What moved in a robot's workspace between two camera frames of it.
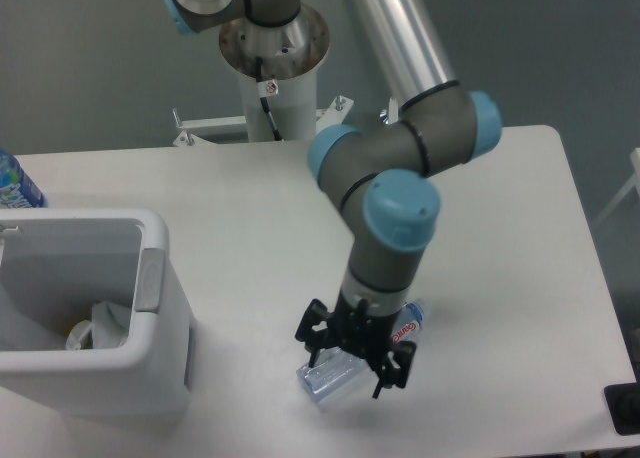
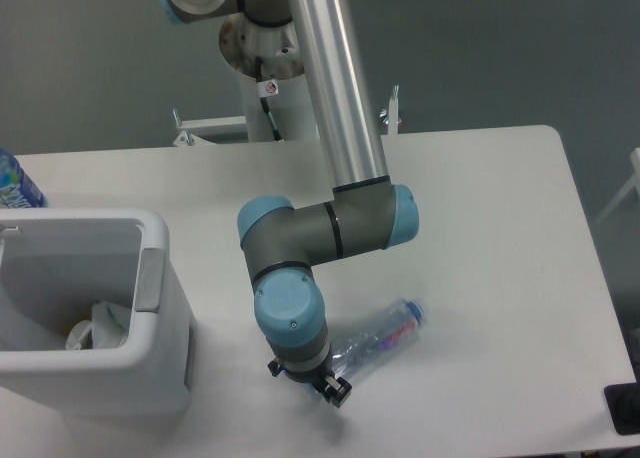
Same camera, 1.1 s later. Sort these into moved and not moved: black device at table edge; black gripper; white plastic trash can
Moved: black gripper
Not moved: black device at table edge; white plastic trash can
